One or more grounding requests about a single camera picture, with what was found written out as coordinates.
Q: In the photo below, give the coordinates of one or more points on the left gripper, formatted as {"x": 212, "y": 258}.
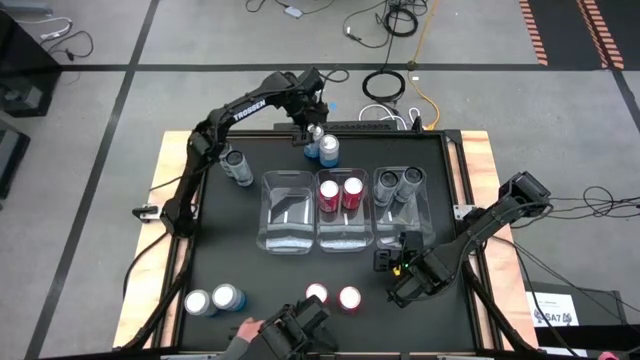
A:
{"x": 309, "y": 112}

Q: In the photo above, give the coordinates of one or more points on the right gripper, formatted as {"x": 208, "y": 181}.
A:
{"x": 425, "y": 272}

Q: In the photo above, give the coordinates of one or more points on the blue and white soda can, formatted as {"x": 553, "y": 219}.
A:
{"x": 329, "y": 152}
{"x": 311, "y": 150}
{"x": 197, "y": 302}
{"x": 226, "y": 296}

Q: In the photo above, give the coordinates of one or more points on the clear plastic bin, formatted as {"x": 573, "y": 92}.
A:
{"x": 286, "y": 225}
{"x": 405, "y": 225}
{"x": 345, "y": 232}

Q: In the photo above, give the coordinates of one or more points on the red soda can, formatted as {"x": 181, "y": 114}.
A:
{"x": 349, "y": 298}
{"x": 316, "y": 291}
{"x": 329, "y": 197}
{"x": 352, "y": 195}

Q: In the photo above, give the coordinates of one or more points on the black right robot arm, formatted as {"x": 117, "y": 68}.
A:
{"x": 480, "y": 231}

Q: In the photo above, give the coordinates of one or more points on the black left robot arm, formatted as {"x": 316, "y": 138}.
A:
{"x": 245, "y": 110}

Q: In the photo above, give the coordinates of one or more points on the person's forearm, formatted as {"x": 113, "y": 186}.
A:
{"x": 235, "y": 350}

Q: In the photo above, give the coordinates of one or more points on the black ribbed bar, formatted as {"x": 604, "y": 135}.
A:
{"x": 360, "y": 125}

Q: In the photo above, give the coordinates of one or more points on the grey power adapter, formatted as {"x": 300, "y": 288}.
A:
{"x": 294, "y": 11}

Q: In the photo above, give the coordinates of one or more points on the light wooden side board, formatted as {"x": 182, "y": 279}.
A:
{"x": 480, "y": 150}
{"x": 137, "y": 305}

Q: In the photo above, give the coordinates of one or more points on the white paper sign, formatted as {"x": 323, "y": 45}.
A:
{"x": 550, "y": 305}

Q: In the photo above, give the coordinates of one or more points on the person's hand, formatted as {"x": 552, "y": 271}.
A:
{"x": 248, "y": 330}

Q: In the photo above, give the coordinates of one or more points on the black case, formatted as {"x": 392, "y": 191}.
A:
{"x": 600, "y": 320}

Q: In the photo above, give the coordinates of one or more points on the pink object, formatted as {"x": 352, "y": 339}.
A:
{"x": 607, "y": 356}

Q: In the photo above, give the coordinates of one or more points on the black cabinet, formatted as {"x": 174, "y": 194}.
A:
{"x": 20, "y": 60}

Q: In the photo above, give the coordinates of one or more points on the black cart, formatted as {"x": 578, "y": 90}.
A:
{"x": 10, "y": 160}

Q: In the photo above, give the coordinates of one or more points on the grey flat box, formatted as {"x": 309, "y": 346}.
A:
{"x": 25, "y": 6}

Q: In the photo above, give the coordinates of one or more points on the black table frame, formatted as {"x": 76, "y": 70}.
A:
{"x": 380, "y": 133}

